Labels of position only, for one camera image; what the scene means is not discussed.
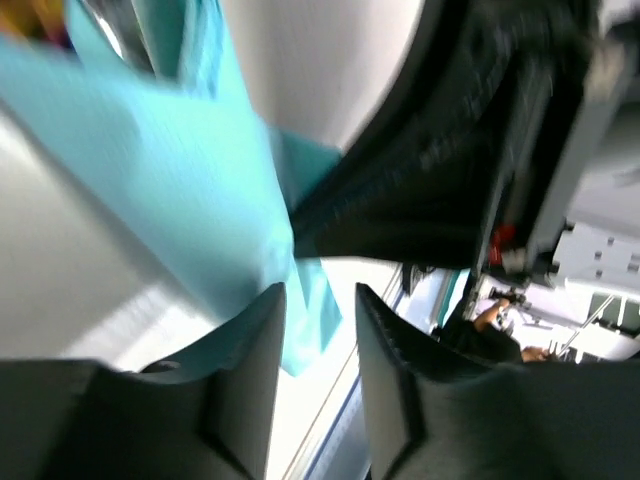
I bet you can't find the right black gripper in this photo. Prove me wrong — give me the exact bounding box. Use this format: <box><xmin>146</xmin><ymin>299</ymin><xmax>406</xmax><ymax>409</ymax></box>
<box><xmin>291</xmin><ymin>1</ymin><xmax>639</xmax><ymax>284</ymax></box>

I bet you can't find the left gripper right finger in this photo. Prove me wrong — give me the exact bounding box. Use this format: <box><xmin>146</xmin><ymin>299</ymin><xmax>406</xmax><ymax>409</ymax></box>
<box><xmin>355</xmin><ymin>284</ymin><xmax>639</xmax><ymax>479</ymax></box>

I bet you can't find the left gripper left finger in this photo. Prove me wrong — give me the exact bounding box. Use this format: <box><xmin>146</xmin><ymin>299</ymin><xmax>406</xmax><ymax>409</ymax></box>
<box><xmin>1</xmin><ymin>283</ymin><xmax>286</xmax><ymax>479</ymax></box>

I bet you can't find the blue paper napkin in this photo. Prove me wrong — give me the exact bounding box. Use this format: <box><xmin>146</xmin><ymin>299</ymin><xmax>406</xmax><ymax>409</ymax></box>
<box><xmin>1</xmin><ymin>1</ymin><xmax>341</xmax><ymax>376</ymax></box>

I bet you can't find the iridescent spoon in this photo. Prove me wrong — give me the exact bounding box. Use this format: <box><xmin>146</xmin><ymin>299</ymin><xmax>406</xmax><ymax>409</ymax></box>
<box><xmin>1</xmin><ymin>0</ymin><xmax>72</xmax><ymax>50</ymax></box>

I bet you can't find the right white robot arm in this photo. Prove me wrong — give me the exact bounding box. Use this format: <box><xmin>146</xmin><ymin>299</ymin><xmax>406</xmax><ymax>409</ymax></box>
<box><xmin>291</xmin><ymin>1</ymin><xmax>639</xmax><ymax>290</ymax></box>

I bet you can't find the aluminium mounting rail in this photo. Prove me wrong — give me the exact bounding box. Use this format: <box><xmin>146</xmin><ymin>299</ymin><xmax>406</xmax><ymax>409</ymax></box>
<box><xmin>266</xmin><ymin>259</ymin><xmax>399</xmax><ymax>479</ymax></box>

